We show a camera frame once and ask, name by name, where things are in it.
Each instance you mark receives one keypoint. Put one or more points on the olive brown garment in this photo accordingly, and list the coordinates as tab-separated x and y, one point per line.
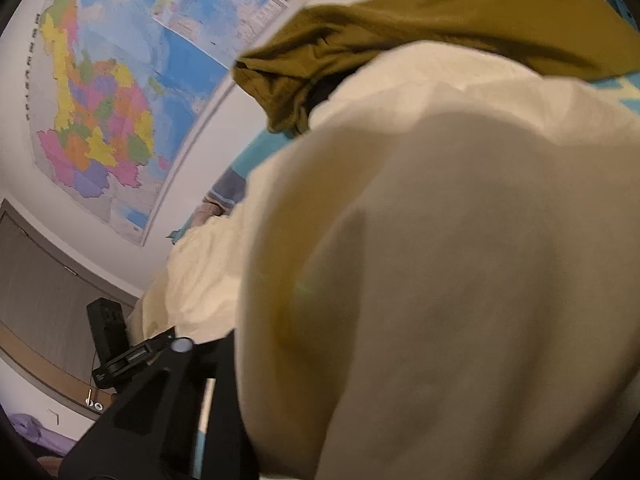
321	45

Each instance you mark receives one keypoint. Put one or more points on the teal perforated storage rack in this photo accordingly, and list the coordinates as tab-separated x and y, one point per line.
620	7

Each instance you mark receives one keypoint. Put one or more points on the colourful wall map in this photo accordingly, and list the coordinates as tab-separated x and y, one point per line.
116	90

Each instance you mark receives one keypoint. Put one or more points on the teal patterned bed sheet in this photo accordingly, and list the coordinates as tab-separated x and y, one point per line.
229	189

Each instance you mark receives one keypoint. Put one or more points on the grey wardrobe door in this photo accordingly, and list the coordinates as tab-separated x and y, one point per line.
45	331

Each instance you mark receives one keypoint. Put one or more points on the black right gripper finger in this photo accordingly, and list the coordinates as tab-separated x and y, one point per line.
180	419

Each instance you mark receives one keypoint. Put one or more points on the cream beige jacket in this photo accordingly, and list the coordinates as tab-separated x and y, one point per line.
438	280

